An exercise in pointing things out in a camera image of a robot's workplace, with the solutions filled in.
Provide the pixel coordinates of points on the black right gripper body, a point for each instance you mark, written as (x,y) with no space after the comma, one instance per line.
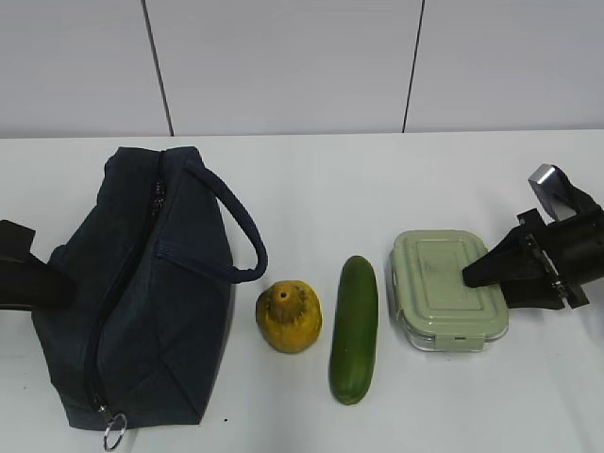
(573,247)

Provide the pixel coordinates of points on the green cucumber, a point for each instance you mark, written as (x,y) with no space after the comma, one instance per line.
(354,340)

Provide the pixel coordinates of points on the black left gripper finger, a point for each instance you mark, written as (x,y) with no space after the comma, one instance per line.
(28,283)

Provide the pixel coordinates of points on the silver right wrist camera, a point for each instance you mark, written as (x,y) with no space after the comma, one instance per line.
(552,189)

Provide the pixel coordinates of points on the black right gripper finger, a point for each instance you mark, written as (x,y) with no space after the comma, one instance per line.
(518,257)
(532,294)

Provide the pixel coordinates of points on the green lidded glass container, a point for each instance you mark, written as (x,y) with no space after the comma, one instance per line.
(436,310)

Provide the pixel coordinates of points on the dark blue zippered lunch bag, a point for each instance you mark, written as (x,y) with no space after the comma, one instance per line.
(153,264)

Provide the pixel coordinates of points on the yellow papaya half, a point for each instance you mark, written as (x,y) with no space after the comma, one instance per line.
(288,315)

